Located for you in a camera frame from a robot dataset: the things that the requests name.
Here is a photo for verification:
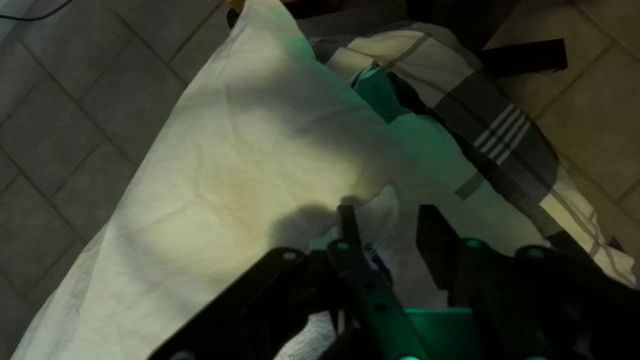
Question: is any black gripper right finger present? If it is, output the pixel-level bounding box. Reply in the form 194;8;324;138
417;203;640;360

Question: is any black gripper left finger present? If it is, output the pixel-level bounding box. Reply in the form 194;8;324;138
149;203;428;360

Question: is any plaid pillow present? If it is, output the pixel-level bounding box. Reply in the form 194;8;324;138
311;20;638;286

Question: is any large cream pillow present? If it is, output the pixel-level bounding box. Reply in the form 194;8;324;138
10;0;553;360

